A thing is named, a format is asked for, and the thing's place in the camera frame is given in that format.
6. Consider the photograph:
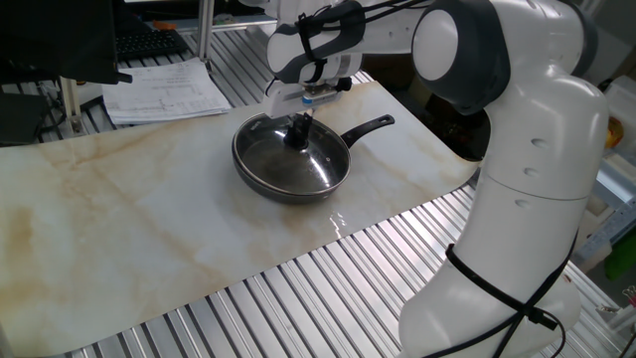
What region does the green object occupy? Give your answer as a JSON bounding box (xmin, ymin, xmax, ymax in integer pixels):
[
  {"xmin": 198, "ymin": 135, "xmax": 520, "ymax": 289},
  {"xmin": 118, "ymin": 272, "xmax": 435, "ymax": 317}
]
[{"xmin": 603, "ymin": 226, "xmax": 636, "ymax": 280}]

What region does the black keyboard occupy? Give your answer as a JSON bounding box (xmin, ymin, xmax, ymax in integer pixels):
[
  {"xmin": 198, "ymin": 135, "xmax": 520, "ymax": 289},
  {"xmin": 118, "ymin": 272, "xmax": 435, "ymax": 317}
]
[{"xmin": 114, "ymin": 28, "xmax": 190, "ymax": 62}]

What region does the black frying pan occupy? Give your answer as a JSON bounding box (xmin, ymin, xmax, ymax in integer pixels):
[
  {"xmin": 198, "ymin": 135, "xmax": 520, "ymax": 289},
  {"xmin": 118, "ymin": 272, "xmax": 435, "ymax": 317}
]
[{"xmin": 231, "ymin": 112, "xmax": 397, "ymax": 205}]

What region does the black monitor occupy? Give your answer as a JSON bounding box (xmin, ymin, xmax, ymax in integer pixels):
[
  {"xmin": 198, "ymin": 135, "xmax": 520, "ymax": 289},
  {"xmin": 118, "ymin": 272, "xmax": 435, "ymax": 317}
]
[{"xmin": 0, "ymin": 0, "xmax": 133, "ymax": 86}]

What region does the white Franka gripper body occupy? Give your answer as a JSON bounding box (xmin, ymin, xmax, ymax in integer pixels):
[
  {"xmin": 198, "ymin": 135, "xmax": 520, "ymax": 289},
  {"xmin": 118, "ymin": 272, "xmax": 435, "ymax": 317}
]
[{"xmin": 261, "ymin": 77, "xmax": 349, "ymax": 119}]

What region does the glass lid with black knob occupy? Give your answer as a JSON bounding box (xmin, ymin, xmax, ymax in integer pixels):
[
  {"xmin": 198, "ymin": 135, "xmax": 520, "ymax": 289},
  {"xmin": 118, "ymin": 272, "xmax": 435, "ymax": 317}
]
[{"xmin": 232, "ymin": 112, "xmax": 352, "ymax": 196}]

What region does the stack of printed paper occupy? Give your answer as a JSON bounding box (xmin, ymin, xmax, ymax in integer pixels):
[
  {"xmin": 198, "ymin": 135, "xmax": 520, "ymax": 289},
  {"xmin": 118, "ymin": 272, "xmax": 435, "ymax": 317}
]
[{"xmin": 101, "ymin": 57, "xmax": 233, "ymax": 125}]

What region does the white box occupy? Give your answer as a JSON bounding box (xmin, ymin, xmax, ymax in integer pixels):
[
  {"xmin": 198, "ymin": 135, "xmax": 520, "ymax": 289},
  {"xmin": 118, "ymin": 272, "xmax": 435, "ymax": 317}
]
[{"xmin": 603, "ymin": 74, "xmax": 636, "ymax": 150}]

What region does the grey metal frame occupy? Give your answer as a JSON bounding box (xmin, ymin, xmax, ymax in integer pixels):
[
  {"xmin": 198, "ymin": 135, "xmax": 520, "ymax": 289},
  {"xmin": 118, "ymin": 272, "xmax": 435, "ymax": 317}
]
[{"xmin": 570, "ymin": 158, "xmax": 636, "ymax": 269}]

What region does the white marble pattern mat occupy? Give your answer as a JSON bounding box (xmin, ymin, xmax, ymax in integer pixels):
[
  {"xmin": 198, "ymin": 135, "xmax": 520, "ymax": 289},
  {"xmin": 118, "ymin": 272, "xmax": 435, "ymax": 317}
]
[{"xmin": 0, "ymin": 81, "xmax": 481, "ymax": 357}]

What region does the black box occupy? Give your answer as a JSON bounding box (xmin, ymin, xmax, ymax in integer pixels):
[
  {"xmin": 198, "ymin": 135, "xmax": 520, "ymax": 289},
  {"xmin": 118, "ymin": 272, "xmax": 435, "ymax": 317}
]
[{"xmin": 0, "ymin": 91, "xmax": 51, "ymax": 148}]

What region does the aluminium profile post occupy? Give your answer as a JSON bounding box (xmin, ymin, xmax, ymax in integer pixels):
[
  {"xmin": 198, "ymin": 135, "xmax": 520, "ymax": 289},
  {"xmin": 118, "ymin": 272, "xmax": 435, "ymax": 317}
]
[
  {"xmin": 197, "ymin": 0, "xmax": 216, "ymax": 64},
  {"xmin": 59, "ymin": 77, "xmax": 83, "ymax": 135}
]

